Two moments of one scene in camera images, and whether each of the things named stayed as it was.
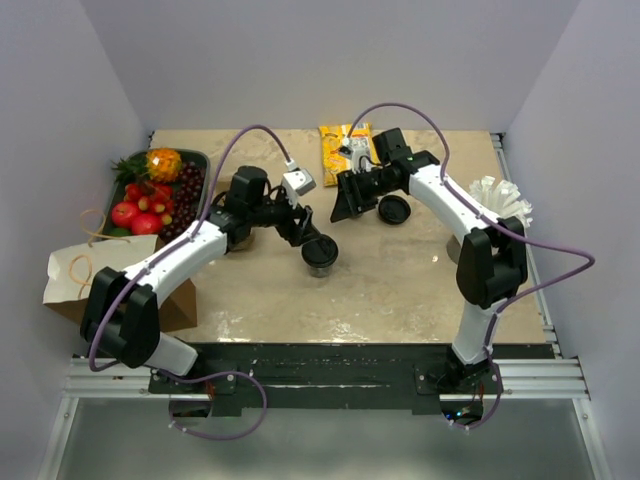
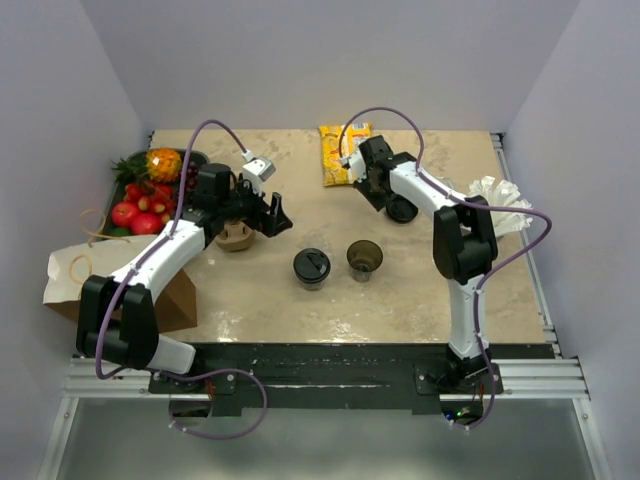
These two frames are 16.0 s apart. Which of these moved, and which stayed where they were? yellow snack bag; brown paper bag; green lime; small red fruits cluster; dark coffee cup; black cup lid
Moved: black cup lid; dark coffee cup
Stayed: brown paper bag; green lime; yellow snack bag; small red fruits cluster
